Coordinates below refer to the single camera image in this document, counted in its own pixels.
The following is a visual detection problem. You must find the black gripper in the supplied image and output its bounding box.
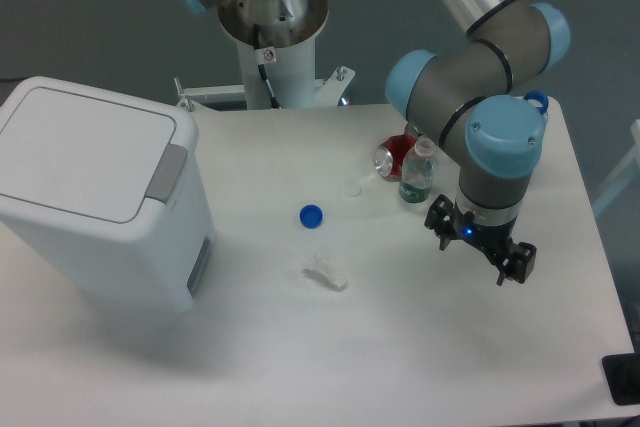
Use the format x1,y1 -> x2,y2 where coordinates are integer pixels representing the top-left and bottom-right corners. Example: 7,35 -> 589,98
424,194 -> 537,286

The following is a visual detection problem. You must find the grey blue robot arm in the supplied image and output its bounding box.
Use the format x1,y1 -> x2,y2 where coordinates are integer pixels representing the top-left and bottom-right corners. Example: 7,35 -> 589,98
183,0 -> 571,283

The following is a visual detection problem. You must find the red soda can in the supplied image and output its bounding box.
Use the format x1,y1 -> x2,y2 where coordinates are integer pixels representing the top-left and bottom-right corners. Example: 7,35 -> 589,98
373,133 -> 417,182

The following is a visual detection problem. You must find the white trash can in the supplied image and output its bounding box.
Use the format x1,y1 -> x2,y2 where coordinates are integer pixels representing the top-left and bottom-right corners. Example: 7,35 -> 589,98
1,77 -> 215,312

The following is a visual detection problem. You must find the clear plastic bottle green label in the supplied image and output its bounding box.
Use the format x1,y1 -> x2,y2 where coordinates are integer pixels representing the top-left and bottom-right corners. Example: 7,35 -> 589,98
399,136 -> 436,204

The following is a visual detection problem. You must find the crumpled white paper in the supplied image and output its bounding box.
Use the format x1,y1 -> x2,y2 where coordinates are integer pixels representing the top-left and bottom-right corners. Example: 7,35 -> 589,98
302,254 -> 348,292

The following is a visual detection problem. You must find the blue bottle cap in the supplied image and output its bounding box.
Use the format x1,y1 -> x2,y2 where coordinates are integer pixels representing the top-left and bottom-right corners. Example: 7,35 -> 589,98
299,204 -> 324,229

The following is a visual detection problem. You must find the black device at edge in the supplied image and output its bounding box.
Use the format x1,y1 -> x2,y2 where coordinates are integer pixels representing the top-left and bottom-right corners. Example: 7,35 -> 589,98
601,353 -> 639,406

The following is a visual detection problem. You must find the blue ring object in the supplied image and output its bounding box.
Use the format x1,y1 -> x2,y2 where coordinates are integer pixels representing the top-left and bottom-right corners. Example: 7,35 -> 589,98
523,90 -> 549,116

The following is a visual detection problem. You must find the white frame at right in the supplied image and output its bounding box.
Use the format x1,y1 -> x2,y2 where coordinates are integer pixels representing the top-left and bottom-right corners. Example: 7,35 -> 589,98
591,119 -> 639,218

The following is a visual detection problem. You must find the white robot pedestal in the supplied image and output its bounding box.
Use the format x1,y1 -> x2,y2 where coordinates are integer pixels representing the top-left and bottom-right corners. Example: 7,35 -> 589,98
174,0 -> 356,111

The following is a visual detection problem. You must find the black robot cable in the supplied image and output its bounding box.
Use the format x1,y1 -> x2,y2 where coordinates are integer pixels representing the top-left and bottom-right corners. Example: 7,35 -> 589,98
251,24 -> 281,110

